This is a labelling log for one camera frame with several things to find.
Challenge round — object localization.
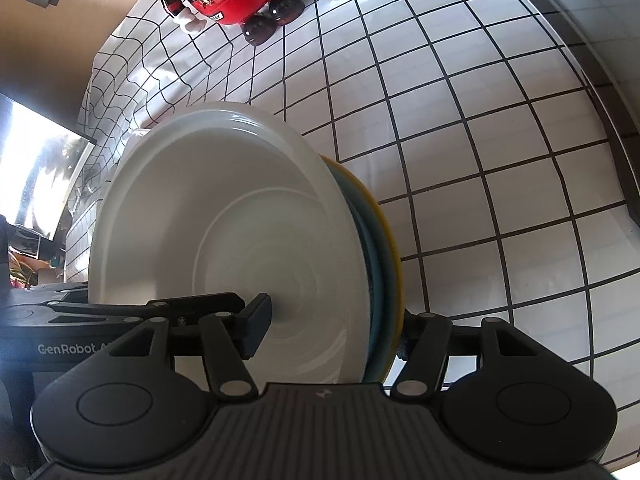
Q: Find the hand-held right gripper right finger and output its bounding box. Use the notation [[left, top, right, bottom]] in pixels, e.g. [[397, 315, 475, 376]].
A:
[[387, 310, 571, 401]]

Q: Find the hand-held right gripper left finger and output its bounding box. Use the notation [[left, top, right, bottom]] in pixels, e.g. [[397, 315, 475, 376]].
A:
[[107, 292, 273, 401]]

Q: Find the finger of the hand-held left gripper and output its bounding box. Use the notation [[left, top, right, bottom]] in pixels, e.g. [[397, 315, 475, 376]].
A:
[[47, 293, 246, 325]]

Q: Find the white bowl with yellow rim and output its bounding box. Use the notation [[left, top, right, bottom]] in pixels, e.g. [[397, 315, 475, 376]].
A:
[[320, 155, 403, 383]]

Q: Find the blue bowl with white inside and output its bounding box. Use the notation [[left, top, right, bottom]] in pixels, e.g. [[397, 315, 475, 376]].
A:
[[337, 172, 388, 376]]

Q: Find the monitor screen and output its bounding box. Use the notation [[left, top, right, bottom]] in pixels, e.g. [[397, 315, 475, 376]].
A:
[[0, 92, 97, 241]]

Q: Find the white checked tablecloth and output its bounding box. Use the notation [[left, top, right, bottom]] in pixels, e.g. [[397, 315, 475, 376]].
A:
[[65, 0, 640, 461]]

